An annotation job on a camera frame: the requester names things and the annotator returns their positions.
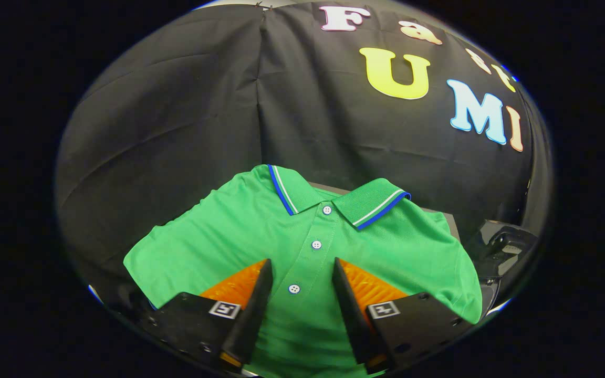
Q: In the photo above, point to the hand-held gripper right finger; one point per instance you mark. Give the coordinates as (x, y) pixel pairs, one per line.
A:
(352, 315)

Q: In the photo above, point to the black backdrop cloth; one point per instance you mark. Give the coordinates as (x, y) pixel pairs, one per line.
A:
(176, 115)

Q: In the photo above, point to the grey cabinet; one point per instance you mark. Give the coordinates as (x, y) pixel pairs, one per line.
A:
(447, 224)

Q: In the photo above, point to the green polo shirt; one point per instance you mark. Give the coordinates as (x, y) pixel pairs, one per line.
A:
(397, 247)

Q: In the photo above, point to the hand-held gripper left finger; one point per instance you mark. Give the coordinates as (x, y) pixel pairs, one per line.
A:
(252, 315)

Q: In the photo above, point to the dark washing machine lid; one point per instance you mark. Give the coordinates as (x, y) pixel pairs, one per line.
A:
(507, 247)

